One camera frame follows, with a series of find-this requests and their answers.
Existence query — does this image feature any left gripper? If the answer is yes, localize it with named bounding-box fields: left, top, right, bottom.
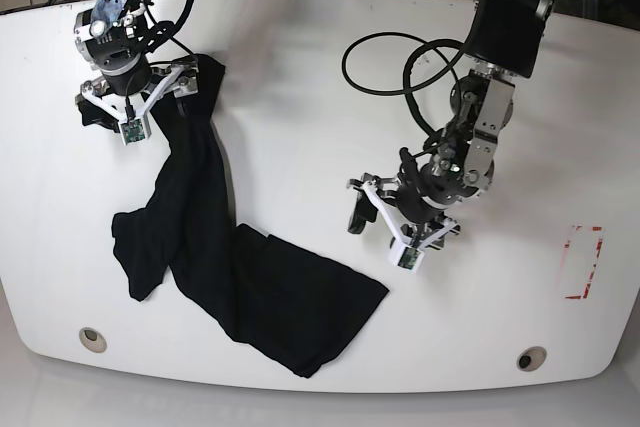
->
left=347, top=173, right=461, bottom=251

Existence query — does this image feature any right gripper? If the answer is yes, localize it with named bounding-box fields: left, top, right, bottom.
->
left=75, top=59, right=199, bottom=131

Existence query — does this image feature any black graphic t-shirt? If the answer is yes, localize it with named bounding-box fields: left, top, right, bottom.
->
left=111, top=55, right=388, bottom=378

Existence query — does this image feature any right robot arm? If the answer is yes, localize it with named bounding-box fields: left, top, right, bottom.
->
left=73, top=0, right=199, bottom=144

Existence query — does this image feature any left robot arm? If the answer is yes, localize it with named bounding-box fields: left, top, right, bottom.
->
left=348, top=0, right=555, bottom=255

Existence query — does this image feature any right table grommet hole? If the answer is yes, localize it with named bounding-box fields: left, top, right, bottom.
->
left=516, top=346, right=547, bottom=372

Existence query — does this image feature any table grommet hole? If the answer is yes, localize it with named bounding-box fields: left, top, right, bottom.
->
left=516, top=346, right=547, bottom=372
left=79, top=327, right=107, bottom=354

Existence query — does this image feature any red tape rectangle marking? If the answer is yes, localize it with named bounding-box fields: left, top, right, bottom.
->
left=558, top=225, right=605, bottom=300

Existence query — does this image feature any left table grommet hole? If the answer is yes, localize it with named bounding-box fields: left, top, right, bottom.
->
left=79, top=327, right=107, bottom=354

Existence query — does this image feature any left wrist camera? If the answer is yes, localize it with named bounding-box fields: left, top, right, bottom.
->
left=388, top=238, right=424, bottom=272

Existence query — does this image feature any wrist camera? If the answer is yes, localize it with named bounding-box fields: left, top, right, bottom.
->
left=388, top=238, right=424, bottom=272
left=119, top=117, right=151, bottom=145

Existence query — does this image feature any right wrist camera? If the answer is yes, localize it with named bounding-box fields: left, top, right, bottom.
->
left=119, top=117, right=151, bottom=145

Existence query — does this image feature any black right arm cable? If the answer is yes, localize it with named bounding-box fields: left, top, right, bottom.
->
left=124, top=0, right=201, bottom=118

